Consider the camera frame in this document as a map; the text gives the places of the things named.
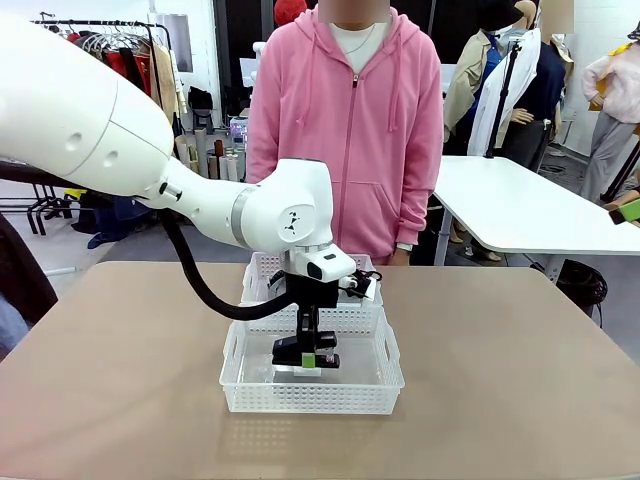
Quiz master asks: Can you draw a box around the tall grey cardboard roll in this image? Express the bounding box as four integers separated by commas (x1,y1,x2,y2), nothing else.
194,128,209,177

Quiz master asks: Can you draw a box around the white table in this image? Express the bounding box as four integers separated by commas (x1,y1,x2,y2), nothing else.
432,155,640,284

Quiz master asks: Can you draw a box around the black stapler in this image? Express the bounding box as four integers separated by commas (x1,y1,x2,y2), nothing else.
271,331,343,372

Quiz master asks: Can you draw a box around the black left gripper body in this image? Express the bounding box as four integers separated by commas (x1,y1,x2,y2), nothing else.
284,269,339,312

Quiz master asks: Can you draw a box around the mannequin in pink sweater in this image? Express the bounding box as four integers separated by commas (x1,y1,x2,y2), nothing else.
582,42,640,199

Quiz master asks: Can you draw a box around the white perforated plastic basket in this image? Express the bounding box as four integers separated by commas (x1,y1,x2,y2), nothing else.
218,301,406,415
240,251,385,321

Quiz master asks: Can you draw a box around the black step stool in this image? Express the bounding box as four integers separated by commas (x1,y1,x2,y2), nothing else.
188,87,216,134

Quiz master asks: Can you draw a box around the red hat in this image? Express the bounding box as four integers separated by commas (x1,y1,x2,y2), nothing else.
274,0,309,34

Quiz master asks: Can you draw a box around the cream paper roll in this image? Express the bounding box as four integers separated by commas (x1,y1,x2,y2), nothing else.
174,142,199,172

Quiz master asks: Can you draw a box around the white paper roll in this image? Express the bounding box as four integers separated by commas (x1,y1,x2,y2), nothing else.
219,154,241,182

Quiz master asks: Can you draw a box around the person's left forearm pink sleeve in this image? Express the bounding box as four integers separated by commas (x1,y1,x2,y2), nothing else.
394,164,442,247

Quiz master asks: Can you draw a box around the red hanging dress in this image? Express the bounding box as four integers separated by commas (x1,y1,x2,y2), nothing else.
104,49,151,97

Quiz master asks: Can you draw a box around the black clothes rack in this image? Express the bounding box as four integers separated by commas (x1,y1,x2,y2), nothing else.
27,18,177,237

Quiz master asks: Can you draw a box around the black hanging scarf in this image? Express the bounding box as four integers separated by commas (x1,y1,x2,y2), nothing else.
119,47,140,87

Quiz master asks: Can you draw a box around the person in pink hoodie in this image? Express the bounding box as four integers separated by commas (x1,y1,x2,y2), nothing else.
246,4,445,267

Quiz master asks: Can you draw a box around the black cable bundle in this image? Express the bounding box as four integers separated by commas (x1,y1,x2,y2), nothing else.
560,259,609,304

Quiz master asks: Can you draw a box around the blue denim garment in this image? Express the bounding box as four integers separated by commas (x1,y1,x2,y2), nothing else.
88,195,152,250

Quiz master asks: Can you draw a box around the person's right forearm pink sleeve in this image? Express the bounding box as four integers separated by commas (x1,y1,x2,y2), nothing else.
246,124,282,185

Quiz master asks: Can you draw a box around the beige hanging garment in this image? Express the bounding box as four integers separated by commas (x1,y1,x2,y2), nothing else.
148,42,189,127

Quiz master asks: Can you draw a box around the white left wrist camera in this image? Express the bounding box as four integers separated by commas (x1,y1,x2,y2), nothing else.
339,271,380,302

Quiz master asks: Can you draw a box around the mannequin in beige trench coat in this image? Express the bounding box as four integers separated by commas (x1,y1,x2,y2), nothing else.
442,0,507,157

